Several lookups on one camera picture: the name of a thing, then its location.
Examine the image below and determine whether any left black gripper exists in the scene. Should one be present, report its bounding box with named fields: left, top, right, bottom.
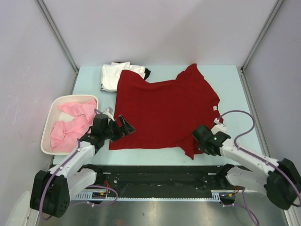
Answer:
left=102, top=115, right=135, bottom=142

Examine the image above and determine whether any red t-shirt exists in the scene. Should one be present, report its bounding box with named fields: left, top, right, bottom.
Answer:
left=109, top=64, right=220, bottom=159

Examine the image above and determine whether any white plastic basin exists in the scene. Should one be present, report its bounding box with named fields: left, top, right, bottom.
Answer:
left=40, top=95, right=99, bottom=155

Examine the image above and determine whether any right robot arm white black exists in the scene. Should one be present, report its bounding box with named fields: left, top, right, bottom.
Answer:
left=192, top=123, right=301, bottom=210

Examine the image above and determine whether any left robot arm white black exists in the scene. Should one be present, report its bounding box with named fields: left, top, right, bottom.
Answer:
left=29, top=112, right=136, bottom=218

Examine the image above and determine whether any folded white t-shirt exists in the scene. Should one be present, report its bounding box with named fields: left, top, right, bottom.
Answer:
left=101, top=62, right=146, bottom=92

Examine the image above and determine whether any folded black t-shirt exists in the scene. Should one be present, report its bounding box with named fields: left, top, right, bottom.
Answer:
left=111, top=62, right=151, bottom=80

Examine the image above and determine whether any pink t-shirt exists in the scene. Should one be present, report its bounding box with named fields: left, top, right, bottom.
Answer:
left=50, top=98, right=97, bottom=153

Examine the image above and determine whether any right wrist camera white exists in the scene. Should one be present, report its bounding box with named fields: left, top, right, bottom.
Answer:
left=211, top=118, right=227, bottom=135

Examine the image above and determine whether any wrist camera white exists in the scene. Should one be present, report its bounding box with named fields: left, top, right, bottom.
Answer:
left=103, top=107, right=115, bottom=121
left=211, top=118, right=227, bottom=135

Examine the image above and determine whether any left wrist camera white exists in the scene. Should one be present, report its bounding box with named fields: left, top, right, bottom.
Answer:
left=103, top=107, right=115, bottom=121

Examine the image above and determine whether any slotted cable duct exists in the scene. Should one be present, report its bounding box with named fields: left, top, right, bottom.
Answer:
left=72, top=190, right=238, bottom=202

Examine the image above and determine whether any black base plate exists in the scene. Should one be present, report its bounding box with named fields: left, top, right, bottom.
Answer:
left=53, top=164, right=246, bottom=200

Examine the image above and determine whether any left aluminium frame post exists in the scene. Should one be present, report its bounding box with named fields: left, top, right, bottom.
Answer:
left=35, top=0, right=79, bottom=73

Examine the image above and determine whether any aluminium frame post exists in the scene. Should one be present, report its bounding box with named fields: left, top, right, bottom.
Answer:
left=35, top=0, right=79, bottom=73
left=241, top=0, right=286, bottom=70

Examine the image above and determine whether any right aluminium frame post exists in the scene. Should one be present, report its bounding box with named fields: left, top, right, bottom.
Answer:
left=241, top=0, right=286, bottom=70

